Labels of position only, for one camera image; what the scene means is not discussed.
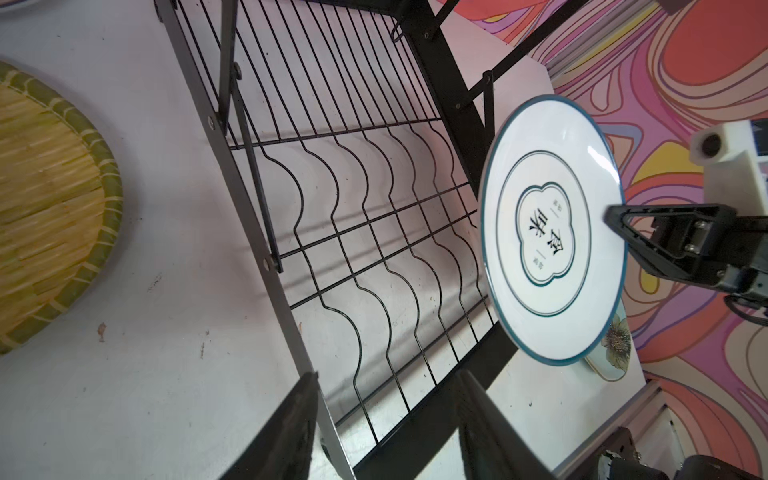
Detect yellow green woven bamboo tray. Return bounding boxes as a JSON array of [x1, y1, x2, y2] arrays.
[[1, 62, 124, 354]]

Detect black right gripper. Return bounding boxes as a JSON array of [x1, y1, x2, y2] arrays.
[[603, 204, 767, 300]]

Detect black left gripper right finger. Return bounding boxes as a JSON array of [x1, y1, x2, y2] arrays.
[[452, 369, 554, 480]]

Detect white plate with clover emblem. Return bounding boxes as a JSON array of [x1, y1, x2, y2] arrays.
[[479, 94, 627, 366]]

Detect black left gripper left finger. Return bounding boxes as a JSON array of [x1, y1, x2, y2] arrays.
[[221, 372, 320, 479]]

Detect black metal dish rack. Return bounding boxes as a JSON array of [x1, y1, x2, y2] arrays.
[[152, 0, 592, 480]]

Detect pale green flower plate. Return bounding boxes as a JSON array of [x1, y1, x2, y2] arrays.
[[585, 301, 634, 382]]

